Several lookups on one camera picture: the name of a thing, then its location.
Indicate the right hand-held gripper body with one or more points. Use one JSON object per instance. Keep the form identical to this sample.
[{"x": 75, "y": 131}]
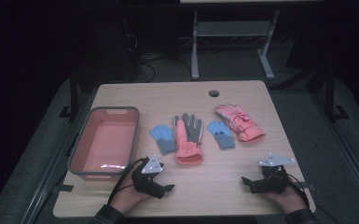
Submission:
[{"x": 272, "y": 183}]

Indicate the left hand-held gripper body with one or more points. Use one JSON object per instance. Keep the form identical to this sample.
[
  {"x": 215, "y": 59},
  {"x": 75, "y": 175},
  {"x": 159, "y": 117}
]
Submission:
[{"x": 150, "y": 166}]

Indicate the plain blue knit glove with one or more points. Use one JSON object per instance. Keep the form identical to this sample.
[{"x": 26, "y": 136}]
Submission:
[{"x": 164, "y": 138}]

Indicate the pink ski glove grey palm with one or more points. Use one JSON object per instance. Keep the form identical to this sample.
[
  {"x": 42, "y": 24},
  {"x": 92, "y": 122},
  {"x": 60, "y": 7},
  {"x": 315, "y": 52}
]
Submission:
[{"x": 188, "y": 146}]

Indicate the pink basket with grey rim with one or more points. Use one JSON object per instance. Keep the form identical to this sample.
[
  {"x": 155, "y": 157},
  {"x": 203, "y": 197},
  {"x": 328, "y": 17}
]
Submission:
[{"x": 105, "y": 143}]

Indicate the blue knit glove dark dots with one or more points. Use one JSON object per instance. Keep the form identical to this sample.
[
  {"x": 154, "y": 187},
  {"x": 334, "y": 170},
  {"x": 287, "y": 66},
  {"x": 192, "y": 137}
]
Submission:
[{"x": 222, "y": 135}]

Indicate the person's right hand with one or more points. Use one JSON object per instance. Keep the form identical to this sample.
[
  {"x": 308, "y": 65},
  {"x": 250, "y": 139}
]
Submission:
[{"x": 289, "y": 200}]

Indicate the person's left hand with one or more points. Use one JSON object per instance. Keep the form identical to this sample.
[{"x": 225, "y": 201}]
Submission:
[{"x": 126, "y": 196}]

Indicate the grey tape strip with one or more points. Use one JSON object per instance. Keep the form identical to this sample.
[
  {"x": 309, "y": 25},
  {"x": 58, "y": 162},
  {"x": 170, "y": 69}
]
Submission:
[{"x": 63, "y": 188}]

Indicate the white metal stand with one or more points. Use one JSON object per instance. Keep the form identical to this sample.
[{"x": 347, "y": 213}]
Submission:
[{"x": 233, "y": 29}]

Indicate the aluminium rail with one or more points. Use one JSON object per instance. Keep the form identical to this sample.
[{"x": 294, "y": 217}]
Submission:
[
  {"x": 348, "y": 146},
  {"x": 52, "y": 161}
]

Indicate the black frame post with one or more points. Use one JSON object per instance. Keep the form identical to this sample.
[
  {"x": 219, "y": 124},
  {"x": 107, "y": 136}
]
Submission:
[
  {"x": 73, "y": 93},
  {"x": 330, "y": 90}
]

